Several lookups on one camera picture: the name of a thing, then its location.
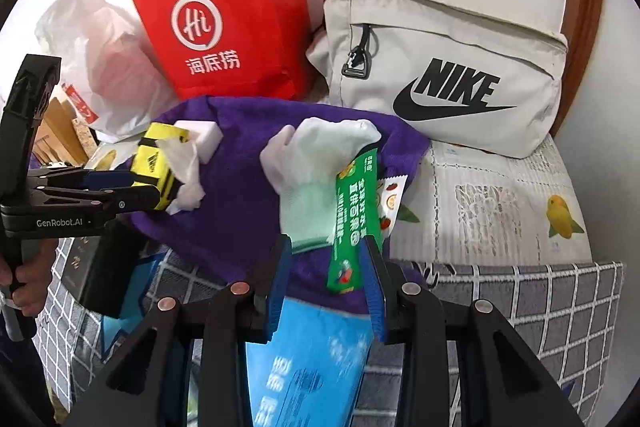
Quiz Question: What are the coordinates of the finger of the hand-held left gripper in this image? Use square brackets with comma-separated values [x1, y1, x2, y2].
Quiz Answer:
[27, 164, 151, 188]
[30, 184, 162, 214]

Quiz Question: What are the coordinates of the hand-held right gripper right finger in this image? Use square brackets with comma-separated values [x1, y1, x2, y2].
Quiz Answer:
[364, 236, 586, 427]

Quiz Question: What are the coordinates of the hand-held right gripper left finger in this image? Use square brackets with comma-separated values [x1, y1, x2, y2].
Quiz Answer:
[65, 234, 293, 427]

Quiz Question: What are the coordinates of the yellow black packet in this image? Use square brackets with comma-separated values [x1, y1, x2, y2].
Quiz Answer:
[131, 123, 193, 212]

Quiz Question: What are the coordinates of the white tissue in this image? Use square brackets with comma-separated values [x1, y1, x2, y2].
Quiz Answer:
[155, 137, 207, 212]

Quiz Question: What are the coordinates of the green snack packet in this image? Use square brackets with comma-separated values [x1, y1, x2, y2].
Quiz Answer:
[325, 152, 381, 295]

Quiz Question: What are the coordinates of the white snack packet tomato print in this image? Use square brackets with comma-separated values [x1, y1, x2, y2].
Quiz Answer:
[375, 174, 410, 233]

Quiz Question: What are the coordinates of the white sponge block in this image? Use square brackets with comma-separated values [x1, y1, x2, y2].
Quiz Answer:
[172, 119, 223, 165]

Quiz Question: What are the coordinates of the person's left hand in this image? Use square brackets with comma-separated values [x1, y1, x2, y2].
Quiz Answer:
[0, 239, 61, 313]

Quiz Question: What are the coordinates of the light wooden headboard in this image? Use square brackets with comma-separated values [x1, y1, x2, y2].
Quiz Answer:
[31, 82, 98, 168]

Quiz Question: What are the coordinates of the dark green tin box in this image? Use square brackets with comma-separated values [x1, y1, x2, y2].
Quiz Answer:
[61, 222, 146, 319]

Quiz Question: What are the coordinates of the blue tissue pack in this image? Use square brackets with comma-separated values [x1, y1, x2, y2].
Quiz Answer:
[135, 252, 376, 427]

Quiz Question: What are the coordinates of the white plastic shopping bag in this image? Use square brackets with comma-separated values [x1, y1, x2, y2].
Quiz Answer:
[34, 0, 176, 142]

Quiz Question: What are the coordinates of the purple towel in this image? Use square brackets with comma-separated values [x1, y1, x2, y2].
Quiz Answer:
[122, 96, 433, 308]

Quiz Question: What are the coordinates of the grey checkered blanket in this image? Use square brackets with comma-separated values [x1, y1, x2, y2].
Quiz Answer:
[37, 237, 626, 427]

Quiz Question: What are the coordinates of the red paper shopping bag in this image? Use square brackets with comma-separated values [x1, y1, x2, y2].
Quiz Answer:
[126, 0, 313, 102]

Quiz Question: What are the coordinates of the grey waist bag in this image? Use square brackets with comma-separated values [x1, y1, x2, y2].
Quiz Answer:
[305, 0, 570, 159]

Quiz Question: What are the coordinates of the brown wooden door frame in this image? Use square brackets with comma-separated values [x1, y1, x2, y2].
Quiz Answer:
[550, 0, 607, 138]

